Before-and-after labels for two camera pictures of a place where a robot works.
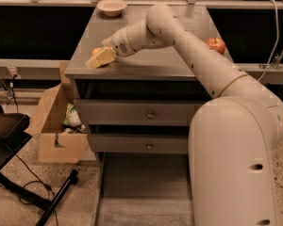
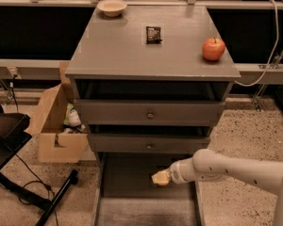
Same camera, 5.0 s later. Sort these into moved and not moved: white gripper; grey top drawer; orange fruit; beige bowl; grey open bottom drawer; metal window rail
Moved: orange fruit; white gripper
Not moved: grey top drawer; grey open bottom drawer; beige bowl; metal window rail
